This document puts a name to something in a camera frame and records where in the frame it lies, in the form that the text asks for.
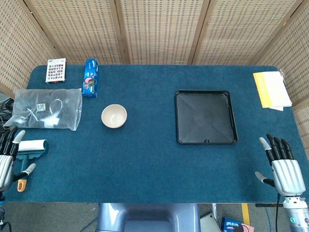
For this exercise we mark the blue cookie box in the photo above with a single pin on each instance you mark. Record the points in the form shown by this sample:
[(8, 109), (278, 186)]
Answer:
[(90, 79)]

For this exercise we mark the yellow and white booklet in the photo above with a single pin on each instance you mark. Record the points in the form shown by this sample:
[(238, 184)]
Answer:
[(272, 89)]

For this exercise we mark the blue felt table cover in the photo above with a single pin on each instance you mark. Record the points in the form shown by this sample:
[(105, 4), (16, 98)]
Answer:
[(144, 164)]

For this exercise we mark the blue cookie pack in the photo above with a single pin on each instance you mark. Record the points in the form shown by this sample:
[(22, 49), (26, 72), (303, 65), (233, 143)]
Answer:
[(235, 224)]

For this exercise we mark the black square plastic tray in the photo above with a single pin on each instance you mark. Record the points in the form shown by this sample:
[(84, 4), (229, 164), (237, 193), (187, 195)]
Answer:
[(205, 117)]

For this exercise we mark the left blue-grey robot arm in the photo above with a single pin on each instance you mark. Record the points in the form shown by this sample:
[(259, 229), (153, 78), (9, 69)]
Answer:
[(1, 200)]

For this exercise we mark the white box with coloured squares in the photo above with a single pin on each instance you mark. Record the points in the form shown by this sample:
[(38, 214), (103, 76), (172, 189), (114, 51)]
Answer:
[(55, 71)]

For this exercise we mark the yellow floor tape strip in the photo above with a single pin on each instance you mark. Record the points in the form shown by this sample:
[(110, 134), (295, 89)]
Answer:
[(245, 212)]

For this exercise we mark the teal lint roller orange tip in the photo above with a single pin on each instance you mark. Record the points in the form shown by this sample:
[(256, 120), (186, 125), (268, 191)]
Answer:
[(32, 145)]

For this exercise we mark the small beige bowl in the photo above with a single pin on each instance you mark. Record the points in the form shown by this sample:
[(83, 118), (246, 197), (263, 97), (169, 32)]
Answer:
[(114, 117)]

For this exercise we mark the blue-grey robot torso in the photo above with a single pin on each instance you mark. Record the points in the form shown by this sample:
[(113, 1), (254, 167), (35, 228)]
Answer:
[(144, 217)]

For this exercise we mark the white flat device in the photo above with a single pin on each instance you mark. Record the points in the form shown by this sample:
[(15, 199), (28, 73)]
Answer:
[(208, 223)]

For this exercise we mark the woven bamboo screen panel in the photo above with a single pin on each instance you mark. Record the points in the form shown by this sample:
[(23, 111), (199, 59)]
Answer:
[(14, 48), (77, 31), (297, 48), (159, 31), (241, 31)]

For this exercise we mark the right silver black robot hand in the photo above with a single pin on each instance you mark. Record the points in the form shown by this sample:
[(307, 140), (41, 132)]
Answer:
[(288, 176)]

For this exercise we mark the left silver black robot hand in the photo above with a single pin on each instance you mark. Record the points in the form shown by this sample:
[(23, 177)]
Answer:
[(6, 169)]

